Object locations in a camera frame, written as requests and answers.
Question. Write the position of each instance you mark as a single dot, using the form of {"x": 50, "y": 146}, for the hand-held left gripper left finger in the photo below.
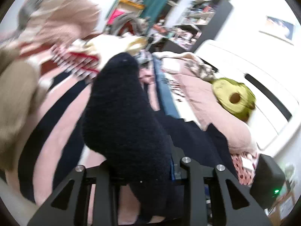
{"x": 103, "y": 183}

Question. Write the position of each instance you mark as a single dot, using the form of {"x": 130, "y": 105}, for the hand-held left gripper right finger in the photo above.
{"x": 190, "y": 183}

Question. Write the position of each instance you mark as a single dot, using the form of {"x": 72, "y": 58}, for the navy sweater with planet print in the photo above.
{"x": 122, "y": 113}

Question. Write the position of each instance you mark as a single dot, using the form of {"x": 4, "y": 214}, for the polka dot bed sheet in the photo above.
{"x": 244, "y": 169}

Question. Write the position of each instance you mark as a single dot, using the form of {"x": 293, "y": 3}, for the black box with green light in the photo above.
{"x": 267, "y": 179}

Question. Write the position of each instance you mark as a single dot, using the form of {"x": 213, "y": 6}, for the pink pillow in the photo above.
{"x": 202, "y": 98}

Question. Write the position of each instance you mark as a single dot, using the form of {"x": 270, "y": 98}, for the green avocado plush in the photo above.
{"x": 232, "y": 98}

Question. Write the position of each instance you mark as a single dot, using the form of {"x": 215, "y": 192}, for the cardboard box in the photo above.
{"x": 283, "y": 204}

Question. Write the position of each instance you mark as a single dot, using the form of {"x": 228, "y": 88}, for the pink cloth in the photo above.
{"x": 147, "y": 77}

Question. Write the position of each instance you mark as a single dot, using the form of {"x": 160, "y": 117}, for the floral cloth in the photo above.
{"x": 199, "y": 69}

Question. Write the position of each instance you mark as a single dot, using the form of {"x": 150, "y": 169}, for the khaki cloth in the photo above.
{"x": 16, "y": 103}

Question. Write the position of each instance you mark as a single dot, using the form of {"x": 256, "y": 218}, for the white bed headboard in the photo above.
{"x": 265, "y": 91}

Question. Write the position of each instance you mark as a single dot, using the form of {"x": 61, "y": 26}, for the plaid pillow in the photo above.
{"x": 174, "y": 62}

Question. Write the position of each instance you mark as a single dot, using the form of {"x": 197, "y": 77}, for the dark desk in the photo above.
{"x": 174, "y": 46}

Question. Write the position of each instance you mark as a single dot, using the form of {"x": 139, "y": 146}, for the cream sweater with red pattern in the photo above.
{"x": 105, "y": 44}

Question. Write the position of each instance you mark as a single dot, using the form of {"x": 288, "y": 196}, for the rolled pink grey quilt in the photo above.
{"x": 65, "y": 21}

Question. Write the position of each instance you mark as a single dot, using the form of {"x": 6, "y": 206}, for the pink bag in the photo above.
{"x": 115, "y": 16}

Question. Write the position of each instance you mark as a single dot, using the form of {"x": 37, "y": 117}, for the black bookshelf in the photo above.
{"x": 211, "y": 16}

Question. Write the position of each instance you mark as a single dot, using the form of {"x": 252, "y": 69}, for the yellow shelf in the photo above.
{"x": 130, "y": 2}

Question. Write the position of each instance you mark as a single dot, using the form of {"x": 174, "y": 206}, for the framed wall picture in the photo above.
{"x": 278, "y": 28}

